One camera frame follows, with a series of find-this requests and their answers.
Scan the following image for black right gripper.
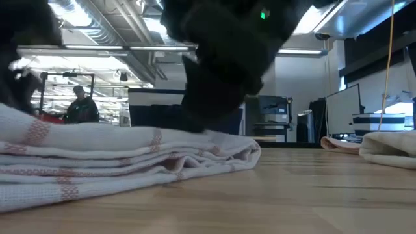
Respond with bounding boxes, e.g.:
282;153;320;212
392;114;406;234
160;0;287;135

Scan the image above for black desk device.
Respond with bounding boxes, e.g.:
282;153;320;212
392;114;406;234
257;94;294;116

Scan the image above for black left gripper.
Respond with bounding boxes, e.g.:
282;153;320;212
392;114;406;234
0;42;44;115

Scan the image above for white towel grey checks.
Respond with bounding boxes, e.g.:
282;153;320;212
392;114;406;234
358;130;416;170

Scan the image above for red plastic bin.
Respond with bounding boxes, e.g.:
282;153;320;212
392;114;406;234
38;113;66;125

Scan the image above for white towel red-brown checks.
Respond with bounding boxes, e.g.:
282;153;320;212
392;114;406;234
0;103;262;214

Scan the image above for pink beige towel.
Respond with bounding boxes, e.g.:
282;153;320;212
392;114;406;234
320;136;363;156

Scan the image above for person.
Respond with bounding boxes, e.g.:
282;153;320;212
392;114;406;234
63;84;101;125

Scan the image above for black desk stand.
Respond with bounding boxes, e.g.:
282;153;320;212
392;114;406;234
251;122;291;143

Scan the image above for long ceiling light strip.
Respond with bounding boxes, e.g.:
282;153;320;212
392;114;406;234
129;45;328;57
18;44;131;52

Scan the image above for navy white striped basket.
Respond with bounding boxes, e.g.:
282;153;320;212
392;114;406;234
351;112;408;137

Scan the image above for navy fabric basket white label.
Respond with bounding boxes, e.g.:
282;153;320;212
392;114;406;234
127;88;245;137

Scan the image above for black metal table frame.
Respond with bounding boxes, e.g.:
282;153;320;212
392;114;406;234
255;140;323;150

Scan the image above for dark grey cylinder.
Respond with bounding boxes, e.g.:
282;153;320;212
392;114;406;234
296;109;315;144

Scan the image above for black ceiling beam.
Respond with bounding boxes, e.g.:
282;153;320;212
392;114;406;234
339;30;416;85

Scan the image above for yellow cable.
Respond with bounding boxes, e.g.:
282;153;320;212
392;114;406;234
376;0;396;133

